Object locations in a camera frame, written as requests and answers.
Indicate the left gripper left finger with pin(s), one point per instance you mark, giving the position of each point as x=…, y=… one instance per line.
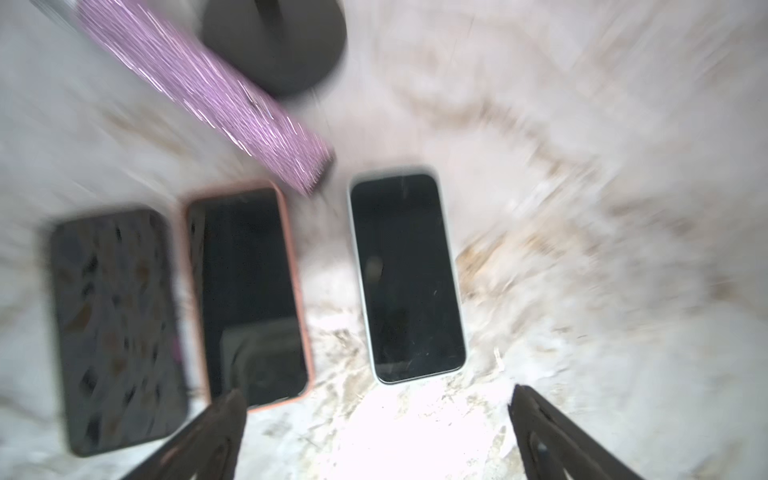
x=206, y=448

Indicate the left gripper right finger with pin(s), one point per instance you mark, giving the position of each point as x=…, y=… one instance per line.
x=552, y=446

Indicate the pink phone case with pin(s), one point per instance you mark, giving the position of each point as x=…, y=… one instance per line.
x=297, y=288

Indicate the light blue phone case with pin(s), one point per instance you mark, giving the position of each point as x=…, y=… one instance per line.
x=360, y=288

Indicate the black phone stand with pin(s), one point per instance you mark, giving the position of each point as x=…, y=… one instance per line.
x=283, y=46

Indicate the purple glitter tube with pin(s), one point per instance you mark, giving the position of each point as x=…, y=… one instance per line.
x=193, y=77

